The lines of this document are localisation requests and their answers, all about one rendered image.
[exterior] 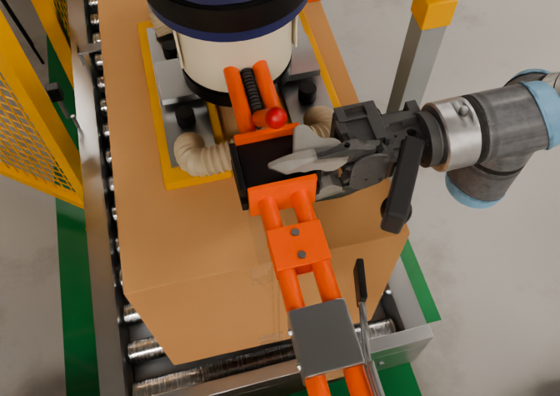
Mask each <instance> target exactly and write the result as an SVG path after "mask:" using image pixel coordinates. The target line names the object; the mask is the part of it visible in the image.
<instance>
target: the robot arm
mask: <svg viewBox="0 0 560 396"><path fill-rule="evenodd" d="M357 107H358V108H357ZM349 108H350V109H349ZM344 109H346V110H344ZM333 110H334V112H333V114H332V126H331V132H330V138H320V137H319V136H318V135H317V134H316V133H315V132H314V131H313V130H312V129H311V128H310V127H309V126H307V125H297V126H296V127H295V128H294V129H293V131H292V154H288V155H286V156H284V157H281V158H278V159H276V160H274V161H272V162H270V163H268V165H267V166H268V169H271V170H273V171H275V172H278V173H282V174H285V175H288V174H291V173H297V172H303V173H306V172H309V171H312V170H321V171H322V177H321V180H320V181H318V182H319V185H320V192H319V194H316V196H315V202H320V201H325V200H330V199H335V198H341V197H344V196H347V195H349V194H352V193H355V192H356V191H358V190H361V189H364V188H368V187H371V186H372V185H375V184H378V183H380V182H381V181H382V180H383V179H386V178H387V177H389V178H390V177H391V176H392V175H393V177H392V183H391V187H390V190H389V193H388V196H387V197H386V198H385V199H384V200H383V202H382V204H381V207H380V214H381V216H382V217H381V218H382V222H381V225H380V228H381V230H383V231H387V232H390V233H395V234H398V233H400V232H401V230H402V228H403V225H404V224H406V222H407V221H408V220H409V219H410V217H411V216H412V213H413V208H412V204H411V200H412V196H413V190H414V186H415V182H416V179H417V175H418V169H419V165H420V166H422V167H423V168H430V167H432V168H433V169H434V170H436V171H438V172H440V173H441V172H446V171H447V172H446V176H445V184H446V187H447V190H448V191H449V192H450V194H451V195H452V196H453V197H454V198H455V199H456V200H457V201H458V202H460V203H461V204H463V205H465V206H467V207H470V208H479V209H481V208H490V207H492V206H493V205H495V204H496V203H498V202H499V201H500V200H502V199H503V198H504V196H505V195H506V191H507V190H508V189H509V187H510V186H511V185H512V183H513V181H514V180H515V179H516V177H517V176H518V174H520V172H521V171H522V170H523V168H524V166H525V165H526V163H527V162H528V160H529V159H530V158H531V156H532V155H533V154H534V153H535V152H536V151H539V150H543V149H544V150H549V149H551V148H553V147H556V146H557V145H558V144H559V143H560V72H550V71H548V70H545V69H539V68H530V69H526V70H523V71H521V72H520V73H517V74H516V75H514V76H513V77H512V78H511V79H510V80H509V81H508V82H507V83H506V84H505V85H504V86H503V87H501V88H494V89H489V90H486V91H481V92H477V93H469V94H466V95H462V96H458V97H453V98H446V99H442V100H437V101H433V102H430V103H425V104H424V105H423V106H422V109H421V110H420V108H419V106H418V104H417V102H416V100H411V101H406V102H405V104H404V107H403V110H400V111H396V112H391V113H384V114H381V112H380V110H379V109H378V108H377V107H376V105H375V102H374V101H373V100H371V101H366V102H362V103H354V104H350V105H346V106H341V107H338V108H334V109H333ZM379 113H380V114H379ZM340 167H341V169H342V174H341V177H339V171H338V168H340ZM394 169H395V171H394Z"/></svg>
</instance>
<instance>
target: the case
mask: <svg viewBox="0 0 560 396"><path fill-rule="evenodd" d="M147 3H148V1H147V0H97V11H98V21H99V30H100V39H101V49H102V66H103V76H104V85H105V94H106V104H107V121H108V131H109V140H110V149H111V159H112V176H113V186H114V195H115V204H116V214H117V231H118V241H119V250H120V259H121V269H122V286H123V293H124V295H125V296H126V298H127V300H128V301H129V303H130V304H131V305H132V306H133V308H134V309H135V311H136V312H137V314H138V315H139V317H140V318H141V319H142V321H143V322H144V323H145V325H146V326H147V328H148V329H149V331H150V332H151V333H152V335H153V337H154V338H155V339H156V340H157V342H158V343H159V345H160V346H161V348H162V349H163V351H164V352H165V354H166V355H167V356H168V357H169V359H170V360H171V362H172V363H173V365H178V364H181V363H188V362H192V361H195V360H199V359H203V358H210V357H213V356H217V355H221V354H225V353H231V352H235V351H238V350H243V349H246V348H252V347H257V346H260V345H264V344H268V343H274V342H278V341H282V340H285V339H290V338H291V337H290V336H289V335H288V315H287V311H286V309H285V305H284V302H283V296H282V293H281V289H280V286H279V282H278V280H277V279H276V275H275V272H274V268H273V263H272V260H271V256H270V253H269V249H268V244H267V240H268V239H267V235H266V233H265V229H264V226H263V220H262V217H261V214H260V215H256V216H251V215H250V212H249V205H248V210H245V211H243V209H242V205H241V202H240V198H239V195H238V189H237V185H236V182H235V178H234V175H233V172H232V176H231V177H230V178H225V179H220V180H216V181H212V182H208V183H200V184H197V185H192V186H188V187H185V188H177V189H173V190H167V189H165V186H164V182H163V173H162V168H161V163H160V157H159V152H158V144H157V139H156V133H155V128H154V123H153V114H152V109H151V103H150V99H149V94H148V85H147V79H146V74H145V69H144V64H143V55H142V50H141V45H140V40H139V35H138V23H141V22H146V21H151V18H150V17H149V16H148V15H149V12H148V6H147ZM303 11H304V12H305V15H306V17H307V20H308V23H309V26H310V28H311V30H312V34H313V36H314V38H315V40H316V43H317V46H318V49H319V51H320V53H321V55H322V60H323V61H324V64H325V66H326V69H327V72H328V75H329V77H330V79H331V81H332V85H333V87H334V90H335V92H336V94H337V98H338V100H339V102H340V104H341V106H346V105H350V104H354V103H359V100H358V96H357V94H356V92H355V89H354V87H353V84H352V81H351V78H350V77H349V74H348V71H347V69H346V66H345V63H344V61H343V58H342V55H341V53H340V51H339V48H338V45H337V43H336V40H335V37H334V36H333V32H332V29H331V27H330V25H329V22H328V19H327V17H326V14H325V12H324V10H323V6H322V4H321V1H316V2H310V3H307V4H306V5H305V7H304V8H303ZM216 106H217V112H218V116H219V119H220V123H221V126H222V132H223V136H224V140H225V142H226V141H229V142H230V141H231V139H234V138H233V137H234V135H237V134H239V131H238V126H237V122H236V118H235V115H234V111H233V108H230V107H223V106H219V105H216ZM390 187H391V182H390V180H389V177H387V178H386V179H383V180H382V181H381V182H380V183H378V184H375V185H372V186H371V187H368V188H364V189H361V190H358V191H356V192H355V193H352V194H349V195H347V196H344V197H341V198H335V199H330V200H325V201H320V202H314V203H312V206H313V209H314V212H315V214H316V217H317V219H319V220H320V223H321V225H322V230H323V232H324V236H325V239H326V241H327V245H328V248H329V251H330V254H331V256H332V258H331V259H330V261H331V265H332V269H333V272H334V274H335V277H336V280H337V285H338V287H339V290H340V293H341V295H342V298H344V299H345V300H346V303H347V307H348V310H349V313H350V316H351V319H352V323H353V324H355V323H360V318H359V308H358V307H357V301H356V293H355V284H354V276H353V270H354V266H355V263H356V260H357V259H358V258H363V261H364V268H365V276H366V284H367V300H366V309H367V320H371V318H372V316H373V314H374V312H375V309H376V307H377V305H378V303H379V300H380V298H381V297H382V295H383V291H384V289H385V288H386V286H387V283H388V280H389V279H390V277H391V274H392V272H393V270H394V268H395V265H396V263H397V261H398V258H399V256H400V254H401V252H402V250H403V247H404V245H405V243H406V242H407V239H408V236H409V234H410V232H409V229H408V226H407V223H406V224H404V225H403V227H402V230H401V232H400V233H398V234H395V233H390V232H387V231H383V230H381V228H380V225H381V222H382V218H381V217H382V216H381V214H380V207H381V204H382V202H383V200H384V199H385V198H386V197H387V196H388V193H389V190H390ZM297 278H298V281H299V284H300V287H301V290H302V295H303V299H304V302H305V305H306V307H307V306H310V305H314V304H317V303H322V299H321V296H320V293H319V290H318V286H317V282H316V279H315V277H314V273H313V272H312V273H306V274H302V275H298V276H297Z"/></svg>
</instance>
